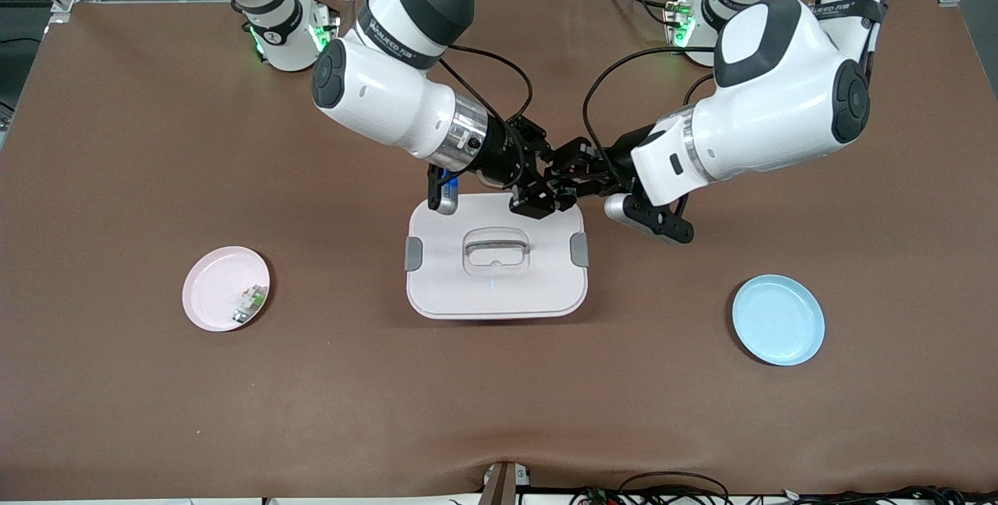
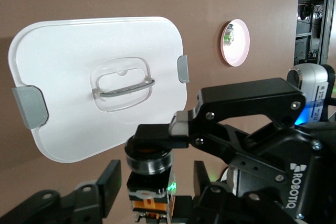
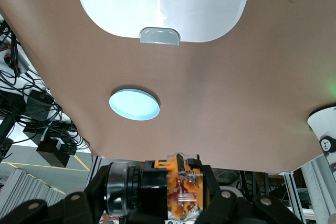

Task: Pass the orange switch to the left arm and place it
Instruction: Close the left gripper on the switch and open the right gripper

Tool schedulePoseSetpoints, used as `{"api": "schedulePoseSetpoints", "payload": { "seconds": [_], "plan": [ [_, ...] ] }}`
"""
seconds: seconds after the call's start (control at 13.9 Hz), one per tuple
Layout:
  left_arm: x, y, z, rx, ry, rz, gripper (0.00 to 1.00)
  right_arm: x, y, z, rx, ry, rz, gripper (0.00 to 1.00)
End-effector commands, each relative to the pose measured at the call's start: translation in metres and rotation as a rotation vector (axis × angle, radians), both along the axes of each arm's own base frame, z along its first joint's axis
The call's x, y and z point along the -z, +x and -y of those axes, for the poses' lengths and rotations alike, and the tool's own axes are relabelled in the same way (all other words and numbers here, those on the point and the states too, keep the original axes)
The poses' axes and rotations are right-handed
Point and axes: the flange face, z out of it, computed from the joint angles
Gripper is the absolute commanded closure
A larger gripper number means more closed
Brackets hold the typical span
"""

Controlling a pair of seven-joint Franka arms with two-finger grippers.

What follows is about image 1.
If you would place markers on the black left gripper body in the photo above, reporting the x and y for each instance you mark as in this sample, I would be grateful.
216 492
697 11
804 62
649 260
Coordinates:
616 160

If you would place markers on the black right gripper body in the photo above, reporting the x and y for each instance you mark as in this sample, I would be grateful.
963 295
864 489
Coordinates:
501 153

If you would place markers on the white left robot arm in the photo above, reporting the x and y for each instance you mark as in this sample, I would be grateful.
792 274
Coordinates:
764 115

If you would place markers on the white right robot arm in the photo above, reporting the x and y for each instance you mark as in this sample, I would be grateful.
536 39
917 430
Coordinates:
390 100

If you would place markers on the white lidded storage box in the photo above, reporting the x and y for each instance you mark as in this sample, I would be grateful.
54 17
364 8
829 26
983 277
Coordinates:
499 291

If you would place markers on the light blue round plate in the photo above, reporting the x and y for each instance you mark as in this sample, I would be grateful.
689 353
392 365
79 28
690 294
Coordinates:
778 322

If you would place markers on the green white battery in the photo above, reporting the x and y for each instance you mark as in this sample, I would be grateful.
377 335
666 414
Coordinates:
249 302

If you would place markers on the light pink round plate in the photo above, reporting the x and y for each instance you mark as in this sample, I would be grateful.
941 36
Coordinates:
214 287

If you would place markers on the metal bracket at table edge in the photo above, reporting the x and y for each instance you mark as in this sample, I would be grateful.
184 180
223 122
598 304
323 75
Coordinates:
503 485

